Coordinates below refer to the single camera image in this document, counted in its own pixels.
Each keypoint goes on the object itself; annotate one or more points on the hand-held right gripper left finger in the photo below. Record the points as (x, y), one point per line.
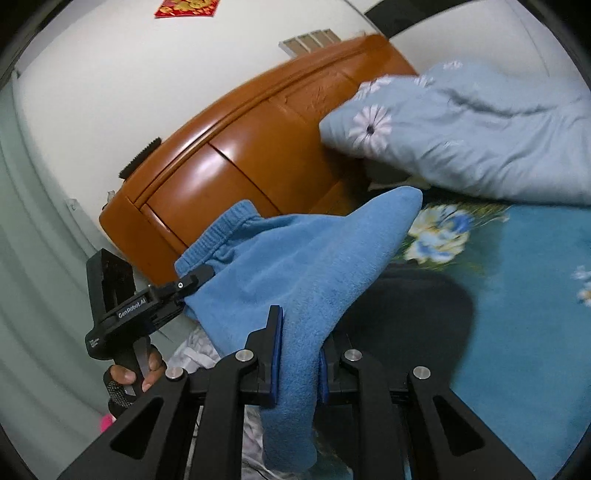
(276, 355)

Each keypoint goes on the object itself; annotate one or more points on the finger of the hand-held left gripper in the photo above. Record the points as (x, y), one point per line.
(194, 279)

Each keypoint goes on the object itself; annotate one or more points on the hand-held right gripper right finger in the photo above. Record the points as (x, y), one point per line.
(325, 378)

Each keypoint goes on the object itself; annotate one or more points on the blue fleece pants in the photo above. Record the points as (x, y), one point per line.
(300, 267)

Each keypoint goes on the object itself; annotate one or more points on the person's left hand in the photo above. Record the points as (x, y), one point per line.
(122, 376)

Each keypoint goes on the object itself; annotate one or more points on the white printed cloth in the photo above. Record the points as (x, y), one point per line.
(198, 348)

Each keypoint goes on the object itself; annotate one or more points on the pale green curtain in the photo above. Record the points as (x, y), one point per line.
(37, 277)

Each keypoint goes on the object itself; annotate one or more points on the small pink item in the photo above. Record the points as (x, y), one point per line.
(106, 421)

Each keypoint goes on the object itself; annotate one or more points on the orange wooden headboard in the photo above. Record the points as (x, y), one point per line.
(231, 152)

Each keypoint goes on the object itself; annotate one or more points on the black comb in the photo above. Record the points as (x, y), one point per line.
(138, 157)

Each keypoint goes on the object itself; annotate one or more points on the green floral blanket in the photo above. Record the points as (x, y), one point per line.
(531, 323)

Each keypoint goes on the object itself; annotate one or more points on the light blue daisy quilt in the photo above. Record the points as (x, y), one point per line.
(485, 129)

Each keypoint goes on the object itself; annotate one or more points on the white wardrobe with black stripe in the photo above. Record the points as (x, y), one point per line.
(392, 21)

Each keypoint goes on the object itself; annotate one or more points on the grey wall switch panel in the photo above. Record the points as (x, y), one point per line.
(307, 42)

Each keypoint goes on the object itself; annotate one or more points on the red wall decoration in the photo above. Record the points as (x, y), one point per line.
(184, 8)

